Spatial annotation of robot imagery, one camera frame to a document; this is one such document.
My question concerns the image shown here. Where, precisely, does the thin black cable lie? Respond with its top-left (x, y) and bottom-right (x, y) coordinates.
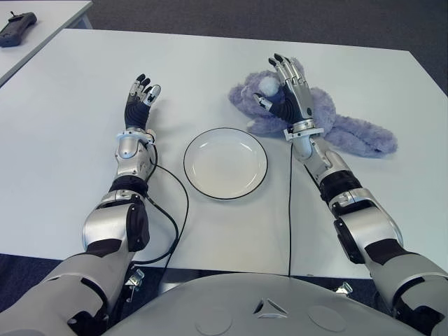
top-left (150, 164), bottom-right (190, 281)
top-left (287, 141), bottom-right (293, 277)

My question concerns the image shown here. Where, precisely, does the thick black cable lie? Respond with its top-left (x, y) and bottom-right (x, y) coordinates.
top-left (132, 195), bottom-right (180, 264)

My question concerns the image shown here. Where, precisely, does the white side table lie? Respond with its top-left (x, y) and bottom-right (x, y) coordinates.
top-left (0, 0), bottom-right (94, 87)

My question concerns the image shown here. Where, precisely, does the grey robot torso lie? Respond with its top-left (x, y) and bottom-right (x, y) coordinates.
top-left (103, 272), bottom-right (438, 336)

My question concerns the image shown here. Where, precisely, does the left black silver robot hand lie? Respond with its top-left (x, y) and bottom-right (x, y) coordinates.
top-left (124, 73), bottom-right (162, 130)

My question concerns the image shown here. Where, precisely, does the black handheld controller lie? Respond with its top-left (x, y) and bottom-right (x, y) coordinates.
top-left (0, 11), bottom-right (38, 48)

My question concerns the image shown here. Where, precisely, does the metal clamp bracket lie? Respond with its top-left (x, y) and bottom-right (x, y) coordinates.
top-left (125, 269), bottom-right (145, 304)
top-left (334, 281), bottom-right (353, 298)

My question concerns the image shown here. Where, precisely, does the white plate with black rim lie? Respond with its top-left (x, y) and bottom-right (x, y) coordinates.
top-left (183, 127), bottom-right (270, 202)

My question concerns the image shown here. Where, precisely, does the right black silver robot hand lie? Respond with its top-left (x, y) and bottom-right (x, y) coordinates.
top-left (253, 52), bottom-right (315, 125)

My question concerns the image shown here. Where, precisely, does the purple plush bunny doll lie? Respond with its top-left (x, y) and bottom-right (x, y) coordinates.
top-left (228, 57), bottom-right (399, 158)

